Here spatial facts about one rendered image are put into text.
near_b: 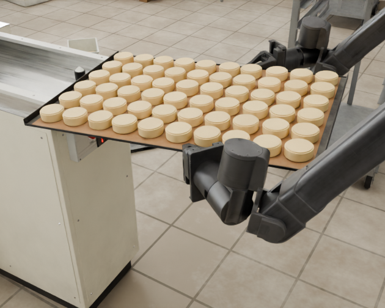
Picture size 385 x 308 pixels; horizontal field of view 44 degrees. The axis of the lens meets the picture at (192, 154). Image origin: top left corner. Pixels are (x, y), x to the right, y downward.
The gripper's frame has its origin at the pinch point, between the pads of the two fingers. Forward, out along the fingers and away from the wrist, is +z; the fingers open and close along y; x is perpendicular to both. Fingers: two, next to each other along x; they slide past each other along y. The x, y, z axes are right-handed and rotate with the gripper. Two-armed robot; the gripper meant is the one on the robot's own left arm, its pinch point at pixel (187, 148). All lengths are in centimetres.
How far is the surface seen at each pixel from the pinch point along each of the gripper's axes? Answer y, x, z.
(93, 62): 9, -2, 71
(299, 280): 100, 59, 36
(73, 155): 26, -16, 48
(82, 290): 78, -22, 48
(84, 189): 41, -14, 52
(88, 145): 25, -11, 50
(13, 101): 10, -27, 57
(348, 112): 85, 146, 119
